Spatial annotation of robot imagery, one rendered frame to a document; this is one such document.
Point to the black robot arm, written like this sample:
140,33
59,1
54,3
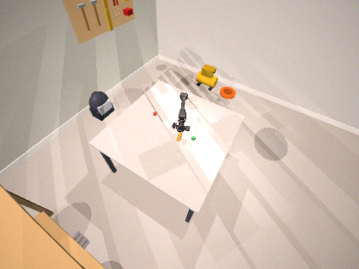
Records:
182,112

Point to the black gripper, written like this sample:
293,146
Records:
186,128

